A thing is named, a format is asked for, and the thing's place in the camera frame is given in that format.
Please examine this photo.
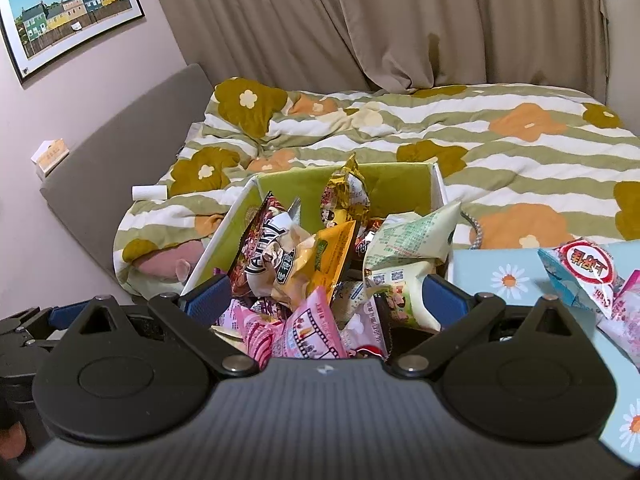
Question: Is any grey upholstered headboard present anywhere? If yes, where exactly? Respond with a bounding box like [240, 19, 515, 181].
[40, 62, 211, 301]

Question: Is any green white cartoon snack packet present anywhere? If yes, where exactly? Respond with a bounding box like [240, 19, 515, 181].
[364, 262, 443, 332]

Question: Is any pink striped snack packet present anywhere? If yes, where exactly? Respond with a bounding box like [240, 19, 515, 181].
[215, 305, 286, 361]

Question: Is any framed wall poster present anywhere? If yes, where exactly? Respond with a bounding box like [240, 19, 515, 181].
[0, 0, 146, 86]

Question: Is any yellow snack packet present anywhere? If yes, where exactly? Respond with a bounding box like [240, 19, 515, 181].
[250, 220, 358, 311]

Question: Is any person's left hand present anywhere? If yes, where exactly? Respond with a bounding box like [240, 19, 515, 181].
[0, 420, 27, 461]

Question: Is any light blue red-circle snack packet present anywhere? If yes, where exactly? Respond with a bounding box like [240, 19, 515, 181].
[537, 237, 626, 318]

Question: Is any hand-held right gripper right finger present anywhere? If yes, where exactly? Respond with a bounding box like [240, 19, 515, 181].
[387, 274, 576, 380]

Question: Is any pale pink snack packet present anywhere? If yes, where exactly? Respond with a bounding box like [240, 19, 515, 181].
[595, 270, 640, 356]

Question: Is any white pink snack packet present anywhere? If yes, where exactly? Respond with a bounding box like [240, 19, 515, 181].
[340, 295, 391, 358]

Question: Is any pale green snack packet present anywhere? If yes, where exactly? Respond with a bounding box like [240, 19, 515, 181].
[362, 201, 463, 273]

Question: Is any grey braided cord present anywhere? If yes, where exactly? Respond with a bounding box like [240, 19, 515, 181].
[460, 210, 483, 251]

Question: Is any floral striped blanket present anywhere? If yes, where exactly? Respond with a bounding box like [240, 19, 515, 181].
[112, 77, 640, 301]

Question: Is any pink cartoon snack packet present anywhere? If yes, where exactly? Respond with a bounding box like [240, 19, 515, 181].
[272, 285, 348, 361]

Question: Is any green cardboard box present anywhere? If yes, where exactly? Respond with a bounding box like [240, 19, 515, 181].
[180, 160, 448, 303]

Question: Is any gold snack packet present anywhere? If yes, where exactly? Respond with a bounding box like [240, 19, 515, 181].
[320, 152, 371, 226]

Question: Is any red black snack packet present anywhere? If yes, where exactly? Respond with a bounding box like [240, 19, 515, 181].
[227, 191, 301, 301]

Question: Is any small white cardboard box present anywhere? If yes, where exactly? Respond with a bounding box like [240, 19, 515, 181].
[30, 137, 71, 178]

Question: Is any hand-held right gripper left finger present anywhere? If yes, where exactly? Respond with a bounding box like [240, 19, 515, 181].
[75, 274, 261, 376]

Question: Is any beige curtain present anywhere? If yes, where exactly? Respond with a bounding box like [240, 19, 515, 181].
[142, 0, 608, 96]

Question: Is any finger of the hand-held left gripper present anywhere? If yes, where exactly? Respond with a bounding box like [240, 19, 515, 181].
[0, 302, 96, 348]

